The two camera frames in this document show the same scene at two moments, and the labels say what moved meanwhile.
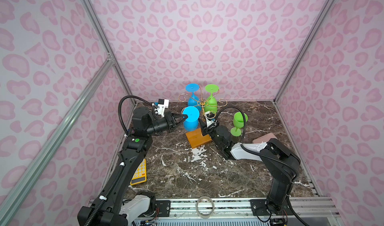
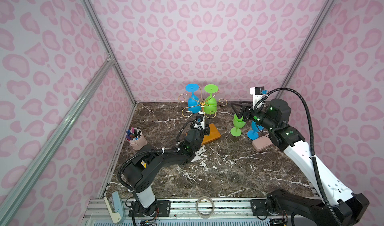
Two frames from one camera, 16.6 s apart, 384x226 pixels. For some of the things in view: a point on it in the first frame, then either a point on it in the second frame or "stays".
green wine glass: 210,103 stays
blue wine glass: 191,123 -> 253,134
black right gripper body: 206,131 -> 258,116
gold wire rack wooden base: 196,138 stays
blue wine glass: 193,101 stays
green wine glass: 238,122 stays
